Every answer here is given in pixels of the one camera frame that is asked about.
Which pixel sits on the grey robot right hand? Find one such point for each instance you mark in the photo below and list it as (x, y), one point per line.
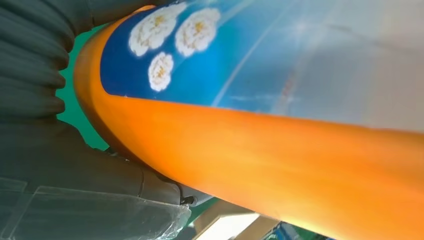
(66, 172)

